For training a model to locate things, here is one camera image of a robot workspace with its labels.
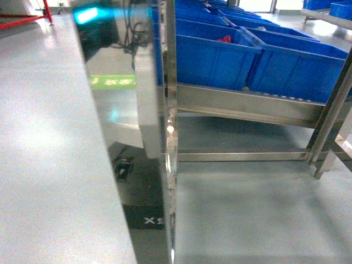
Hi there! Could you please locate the stainless steel roller rack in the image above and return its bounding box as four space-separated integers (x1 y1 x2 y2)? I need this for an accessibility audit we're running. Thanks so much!
159 1 351 178

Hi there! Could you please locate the blue plastic bin right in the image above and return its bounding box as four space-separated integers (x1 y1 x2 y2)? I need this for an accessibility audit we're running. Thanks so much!
246 29 348 103

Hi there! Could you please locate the large blue plastic bin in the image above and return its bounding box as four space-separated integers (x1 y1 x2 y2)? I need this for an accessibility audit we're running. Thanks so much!
176 19 262 91

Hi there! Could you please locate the red metal table frame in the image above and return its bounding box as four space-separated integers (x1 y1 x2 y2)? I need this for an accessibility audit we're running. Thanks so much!
1 0 53 30

